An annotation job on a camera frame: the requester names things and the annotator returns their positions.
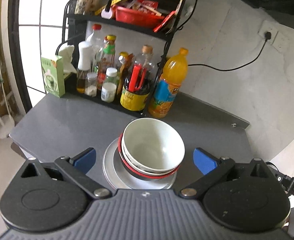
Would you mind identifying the white plate flower motif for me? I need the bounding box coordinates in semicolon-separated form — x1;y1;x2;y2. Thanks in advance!
102;138;177;190

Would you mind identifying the red bowl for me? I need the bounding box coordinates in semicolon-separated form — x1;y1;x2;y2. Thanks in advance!
117;133;180;181

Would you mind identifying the white bowl plain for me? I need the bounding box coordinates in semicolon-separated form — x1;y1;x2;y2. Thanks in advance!
121;118;186;173

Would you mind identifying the white bowl grey pattern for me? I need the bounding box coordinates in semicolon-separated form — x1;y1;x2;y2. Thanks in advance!
118;139;180;179

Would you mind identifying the small white lid jar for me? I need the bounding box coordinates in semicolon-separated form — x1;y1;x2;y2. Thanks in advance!
84;72;97;97

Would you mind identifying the green tissue box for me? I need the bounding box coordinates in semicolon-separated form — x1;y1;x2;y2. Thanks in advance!
41;55;65;98

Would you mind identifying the orange juice bottle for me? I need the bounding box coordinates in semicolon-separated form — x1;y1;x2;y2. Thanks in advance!
148;47;189;118

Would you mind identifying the green label sauce bottle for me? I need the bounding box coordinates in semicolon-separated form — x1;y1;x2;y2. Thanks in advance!
97;35;116;90

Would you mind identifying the white spray oil bottle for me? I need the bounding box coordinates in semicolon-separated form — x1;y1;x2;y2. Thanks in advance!
76;41;92;94

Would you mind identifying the yellow cap oil bottle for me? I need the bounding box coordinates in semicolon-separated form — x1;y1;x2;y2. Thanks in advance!
116;51;133;98

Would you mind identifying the red cap clear bottle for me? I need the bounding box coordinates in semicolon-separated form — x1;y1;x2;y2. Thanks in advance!
86;23;103;64

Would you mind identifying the black metal shelf rack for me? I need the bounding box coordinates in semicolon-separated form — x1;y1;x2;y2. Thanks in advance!
55;0;200;118

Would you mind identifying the red plastic basket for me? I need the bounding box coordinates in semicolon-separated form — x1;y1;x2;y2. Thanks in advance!
113;5;165;29

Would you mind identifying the black power cable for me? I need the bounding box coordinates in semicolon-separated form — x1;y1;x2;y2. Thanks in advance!
188;31;272;72

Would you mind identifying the white wall socket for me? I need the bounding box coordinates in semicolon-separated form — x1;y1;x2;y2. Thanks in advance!
258;20;289;54

